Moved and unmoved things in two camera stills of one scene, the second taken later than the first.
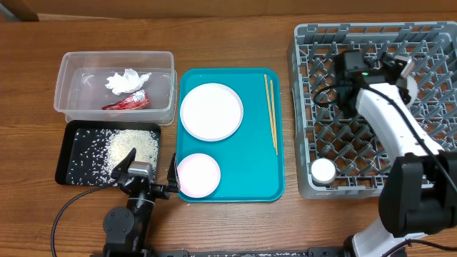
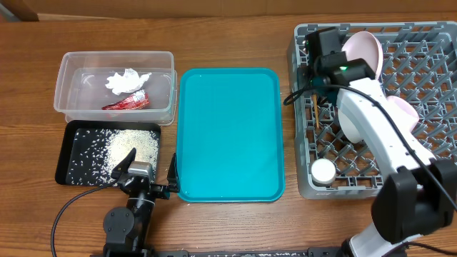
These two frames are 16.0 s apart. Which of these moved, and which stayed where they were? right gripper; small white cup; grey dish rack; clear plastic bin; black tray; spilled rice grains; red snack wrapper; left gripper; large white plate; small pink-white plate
Moved: small pink-white plate; large white plate; right gripper
Stayed: spilled rice grains; clear plastic bin; black tray; red snack wrapper; small white cup; left gripper; grey dish rack
